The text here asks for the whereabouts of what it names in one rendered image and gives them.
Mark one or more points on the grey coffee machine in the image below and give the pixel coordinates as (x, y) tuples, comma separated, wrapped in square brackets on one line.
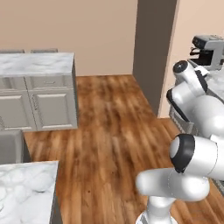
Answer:
[(211, 51)]

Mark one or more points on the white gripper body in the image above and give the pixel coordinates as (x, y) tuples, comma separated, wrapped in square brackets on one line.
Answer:
[(203, 70)]

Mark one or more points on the grey cupboard island marble top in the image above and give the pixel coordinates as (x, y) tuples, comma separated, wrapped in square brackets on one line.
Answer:
[(43, 96)]

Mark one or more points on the marble top dining counter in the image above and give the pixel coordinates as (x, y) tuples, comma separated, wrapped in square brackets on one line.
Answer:
[(26, 192)]

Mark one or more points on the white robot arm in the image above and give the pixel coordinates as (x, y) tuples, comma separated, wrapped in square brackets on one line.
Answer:
[(189, 163)]

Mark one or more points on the grey stool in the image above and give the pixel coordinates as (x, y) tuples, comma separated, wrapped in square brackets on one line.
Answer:
[(11, 147), (43, 50), (11, 51)]

